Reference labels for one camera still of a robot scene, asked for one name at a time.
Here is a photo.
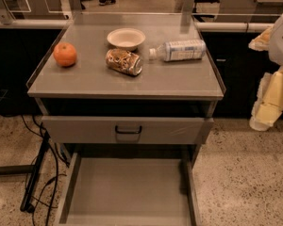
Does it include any white horizontal rail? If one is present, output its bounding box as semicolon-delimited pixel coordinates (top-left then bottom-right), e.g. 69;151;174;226
0;20;273;33

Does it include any black metal stand leg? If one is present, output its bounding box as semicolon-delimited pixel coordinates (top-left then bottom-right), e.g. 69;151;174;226
0;133;49;213

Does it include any clear plastic water bottle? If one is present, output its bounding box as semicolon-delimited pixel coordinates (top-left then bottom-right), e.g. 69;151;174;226
149;40;207;62

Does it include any orange fruit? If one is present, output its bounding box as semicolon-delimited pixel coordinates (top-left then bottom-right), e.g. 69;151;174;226
53;42;77;67

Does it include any closed upper drawer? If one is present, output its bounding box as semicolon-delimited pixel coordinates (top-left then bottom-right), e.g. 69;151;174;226
42;116;213;144

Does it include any grey drawer cabinet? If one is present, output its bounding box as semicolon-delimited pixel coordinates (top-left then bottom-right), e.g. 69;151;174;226
25;12;227;226

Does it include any black drawer handle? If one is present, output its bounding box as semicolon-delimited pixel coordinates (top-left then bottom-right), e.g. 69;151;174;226
114;125;142;135

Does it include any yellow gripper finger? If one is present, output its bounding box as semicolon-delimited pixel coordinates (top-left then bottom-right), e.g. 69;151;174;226
249;66;283;131
248;27;272;51

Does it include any black cable on floor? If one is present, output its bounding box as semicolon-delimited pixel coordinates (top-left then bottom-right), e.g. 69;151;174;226
20;115;70;226

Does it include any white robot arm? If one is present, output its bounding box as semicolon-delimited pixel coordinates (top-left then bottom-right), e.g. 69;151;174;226
249;13;283;131

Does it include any white bowl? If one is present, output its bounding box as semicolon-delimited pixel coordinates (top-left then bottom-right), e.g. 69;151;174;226
107;28;145;51

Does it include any open lower drawer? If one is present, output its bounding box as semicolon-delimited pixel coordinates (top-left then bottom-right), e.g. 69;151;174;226
54;153;201;226

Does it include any orange patterned can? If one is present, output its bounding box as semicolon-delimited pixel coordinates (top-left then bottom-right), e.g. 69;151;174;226
106;48;143;76

